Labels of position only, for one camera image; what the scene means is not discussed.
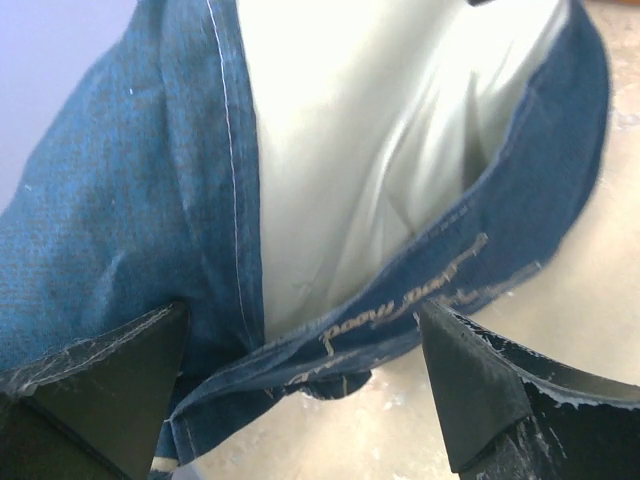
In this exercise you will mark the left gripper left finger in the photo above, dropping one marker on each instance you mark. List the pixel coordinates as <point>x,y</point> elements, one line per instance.
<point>94,410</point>

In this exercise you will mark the blue fish-print pillowcase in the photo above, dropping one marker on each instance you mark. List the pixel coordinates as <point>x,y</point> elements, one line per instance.
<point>145,190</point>

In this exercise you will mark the white pillow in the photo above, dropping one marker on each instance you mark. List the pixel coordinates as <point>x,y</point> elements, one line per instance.
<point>373,118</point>

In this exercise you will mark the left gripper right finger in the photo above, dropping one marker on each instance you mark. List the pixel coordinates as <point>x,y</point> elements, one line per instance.
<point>508,412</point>

